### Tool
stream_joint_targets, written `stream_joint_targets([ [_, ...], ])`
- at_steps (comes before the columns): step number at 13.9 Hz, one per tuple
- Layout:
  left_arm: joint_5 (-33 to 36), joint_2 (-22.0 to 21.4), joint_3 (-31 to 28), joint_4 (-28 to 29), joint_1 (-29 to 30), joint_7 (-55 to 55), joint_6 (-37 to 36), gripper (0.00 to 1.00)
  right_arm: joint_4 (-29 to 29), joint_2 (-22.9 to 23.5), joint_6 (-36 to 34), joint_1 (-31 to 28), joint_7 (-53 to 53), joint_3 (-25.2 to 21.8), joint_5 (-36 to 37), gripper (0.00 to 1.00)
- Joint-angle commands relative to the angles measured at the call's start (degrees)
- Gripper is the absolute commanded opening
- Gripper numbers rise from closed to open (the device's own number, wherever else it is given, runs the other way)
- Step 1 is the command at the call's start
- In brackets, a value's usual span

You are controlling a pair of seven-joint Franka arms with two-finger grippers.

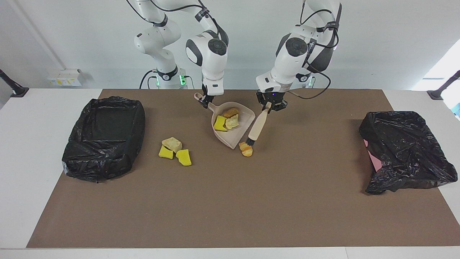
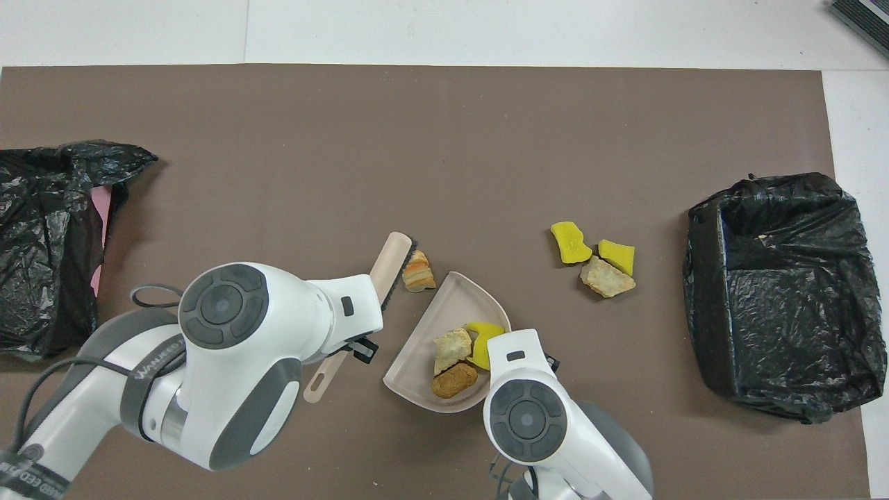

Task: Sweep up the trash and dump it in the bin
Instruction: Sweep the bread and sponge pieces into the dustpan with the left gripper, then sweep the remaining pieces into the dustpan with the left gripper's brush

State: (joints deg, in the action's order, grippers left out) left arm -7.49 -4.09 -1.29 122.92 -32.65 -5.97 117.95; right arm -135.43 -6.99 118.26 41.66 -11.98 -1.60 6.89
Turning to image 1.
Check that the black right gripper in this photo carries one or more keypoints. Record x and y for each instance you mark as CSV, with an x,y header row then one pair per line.
x,y
208,98

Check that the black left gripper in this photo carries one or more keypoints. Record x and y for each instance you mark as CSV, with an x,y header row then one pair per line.
x,y
271,98

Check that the notched yellow sponge piece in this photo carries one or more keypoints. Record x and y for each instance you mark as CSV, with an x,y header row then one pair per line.
x,y
220,124

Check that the beige brush with black bristles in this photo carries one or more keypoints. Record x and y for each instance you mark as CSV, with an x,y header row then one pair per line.
x,y
258,126

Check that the brown oval bread roll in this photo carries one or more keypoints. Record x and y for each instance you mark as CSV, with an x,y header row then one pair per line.
x,y
230,112

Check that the pale crumbly bread chunk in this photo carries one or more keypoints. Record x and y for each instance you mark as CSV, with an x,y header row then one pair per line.
x,y
232,122

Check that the beige plastic dustpan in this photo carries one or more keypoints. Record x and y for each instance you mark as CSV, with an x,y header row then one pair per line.
x,y
233,138

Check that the striped orange croissant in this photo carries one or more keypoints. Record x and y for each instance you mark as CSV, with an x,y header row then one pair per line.
x,y
246,150

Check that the beige sponge chunk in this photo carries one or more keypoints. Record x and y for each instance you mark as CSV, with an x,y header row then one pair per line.
x,y
172,144

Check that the large yellow sponge piece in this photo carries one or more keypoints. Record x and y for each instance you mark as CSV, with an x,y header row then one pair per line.
x,y
184,157

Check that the small yellow sponge piece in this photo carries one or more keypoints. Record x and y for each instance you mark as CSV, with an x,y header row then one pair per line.
x,y
166,152

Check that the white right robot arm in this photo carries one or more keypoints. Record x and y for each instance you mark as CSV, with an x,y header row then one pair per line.
x,y
208,68

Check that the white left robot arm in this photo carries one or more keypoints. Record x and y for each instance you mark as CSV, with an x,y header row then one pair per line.
x,y
287,64

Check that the pink plastic bin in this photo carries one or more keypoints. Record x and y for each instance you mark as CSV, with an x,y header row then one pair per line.
x,y
373,158

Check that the black bag lined bin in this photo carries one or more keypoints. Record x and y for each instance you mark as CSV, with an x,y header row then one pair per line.
x,y
100,158

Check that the crumpled black trash bag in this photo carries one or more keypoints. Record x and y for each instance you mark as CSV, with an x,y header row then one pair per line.
x,y
406,151

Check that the brown table mat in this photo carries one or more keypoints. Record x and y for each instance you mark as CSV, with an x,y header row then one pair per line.
x,y
230,216

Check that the black clamp stand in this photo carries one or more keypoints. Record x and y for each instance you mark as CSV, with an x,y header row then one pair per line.
x,y
14,88
440,91

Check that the light blue object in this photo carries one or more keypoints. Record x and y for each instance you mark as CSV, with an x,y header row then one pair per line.
x,y
457,109

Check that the white wall socket box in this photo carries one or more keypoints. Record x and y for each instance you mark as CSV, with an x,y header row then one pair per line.
x,y
64,77

